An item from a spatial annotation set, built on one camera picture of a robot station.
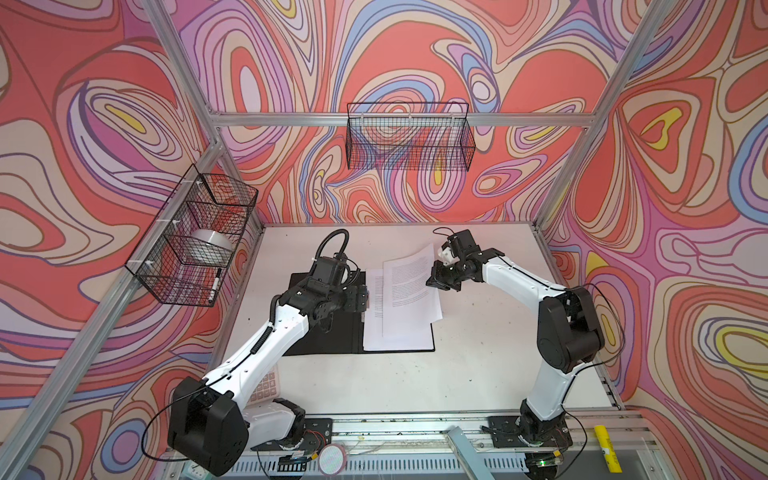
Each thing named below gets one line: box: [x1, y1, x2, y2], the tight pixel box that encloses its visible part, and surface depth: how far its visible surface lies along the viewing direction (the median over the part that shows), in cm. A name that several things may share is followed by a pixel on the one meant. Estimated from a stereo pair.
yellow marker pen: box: [594, 425, 623, 473], surface depth 72 cm
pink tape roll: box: [317, 443, 348, 478], surface depth 68 cm
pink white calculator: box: [248, 364, 280, 405], surface depth 81 cm
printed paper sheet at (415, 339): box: [363, 268, 433, 351], surface depth 93 cm
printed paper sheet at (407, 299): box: [382, 243, 443, 337], surface depth 96 cm
